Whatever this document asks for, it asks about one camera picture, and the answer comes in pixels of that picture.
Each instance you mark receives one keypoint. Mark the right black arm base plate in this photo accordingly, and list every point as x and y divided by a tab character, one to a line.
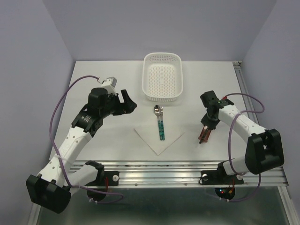
225	184

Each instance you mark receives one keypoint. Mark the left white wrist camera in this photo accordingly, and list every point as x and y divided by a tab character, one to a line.
108	84

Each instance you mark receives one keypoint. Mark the aluminium rail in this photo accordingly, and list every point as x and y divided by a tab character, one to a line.
180	174
243	88

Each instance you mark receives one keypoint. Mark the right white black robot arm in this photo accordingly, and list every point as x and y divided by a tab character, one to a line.
264	149

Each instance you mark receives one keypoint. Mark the aluminium right side rail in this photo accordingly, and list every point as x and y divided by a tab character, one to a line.
243	88

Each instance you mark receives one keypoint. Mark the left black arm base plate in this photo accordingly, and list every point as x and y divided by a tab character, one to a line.
109	179

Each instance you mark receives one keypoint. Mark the white paper napkin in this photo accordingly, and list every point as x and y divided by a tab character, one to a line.
150	135

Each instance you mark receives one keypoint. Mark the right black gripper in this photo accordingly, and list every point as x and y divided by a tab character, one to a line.
212	125

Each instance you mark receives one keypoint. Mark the green handled fork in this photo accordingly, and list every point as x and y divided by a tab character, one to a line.
162	122

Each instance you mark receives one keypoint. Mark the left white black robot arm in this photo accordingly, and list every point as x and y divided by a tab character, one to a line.
52	188

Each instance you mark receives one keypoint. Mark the red plastic utensil tray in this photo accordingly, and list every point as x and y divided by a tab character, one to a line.
204	135

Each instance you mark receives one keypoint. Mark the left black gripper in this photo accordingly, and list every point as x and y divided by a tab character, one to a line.
127	107

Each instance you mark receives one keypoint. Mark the green handled spoon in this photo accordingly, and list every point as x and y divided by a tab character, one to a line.
157	113

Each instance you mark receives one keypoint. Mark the white perforated plastic basket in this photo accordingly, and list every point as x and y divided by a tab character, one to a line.
162	77

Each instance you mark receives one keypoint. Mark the aluminium front rail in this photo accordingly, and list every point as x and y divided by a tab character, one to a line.
180	174

